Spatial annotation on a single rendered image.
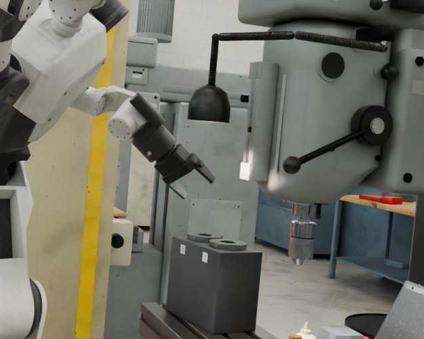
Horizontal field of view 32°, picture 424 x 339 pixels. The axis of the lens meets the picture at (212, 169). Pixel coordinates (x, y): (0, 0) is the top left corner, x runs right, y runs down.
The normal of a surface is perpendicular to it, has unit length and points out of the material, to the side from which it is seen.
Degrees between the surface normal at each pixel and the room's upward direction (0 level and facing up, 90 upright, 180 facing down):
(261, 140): 90
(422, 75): 90
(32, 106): 131
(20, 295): 61
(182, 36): 90
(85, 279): 90
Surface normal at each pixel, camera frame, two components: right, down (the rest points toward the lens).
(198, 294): -0.84, -0.04
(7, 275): 0.63, -0.33
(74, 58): 0.93, 0.00
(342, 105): 0.37, 0.08
